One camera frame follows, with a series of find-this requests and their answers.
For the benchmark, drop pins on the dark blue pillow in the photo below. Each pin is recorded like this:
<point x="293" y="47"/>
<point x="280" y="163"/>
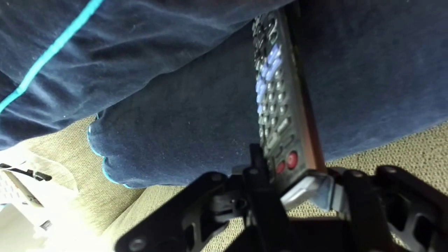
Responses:
<point x="163" y="116"/>

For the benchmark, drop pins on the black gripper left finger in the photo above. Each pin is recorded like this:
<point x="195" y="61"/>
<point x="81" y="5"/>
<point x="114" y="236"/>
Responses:
<point x="224" y="218"/>

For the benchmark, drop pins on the white printed paper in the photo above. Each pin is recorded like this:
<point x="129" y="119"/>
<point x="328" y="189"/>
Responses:
<point x="18" y="196"/>

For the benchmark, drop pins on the grey-brown fabric sofa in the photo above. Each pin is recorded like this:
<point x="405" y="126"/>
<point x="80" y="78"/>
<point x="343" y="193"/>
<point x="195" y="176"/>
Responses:
<point x="396" y="148"/>

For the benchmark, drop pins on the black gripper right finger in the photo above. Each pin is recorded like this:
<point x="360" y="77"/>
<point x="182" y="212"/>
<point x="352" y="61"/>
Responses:
<point x="396" y="214"/>

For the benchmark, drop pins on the grey remote with red buttons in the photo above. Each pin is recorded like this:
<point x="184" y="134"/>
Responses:
<point x="280" y="106"/>

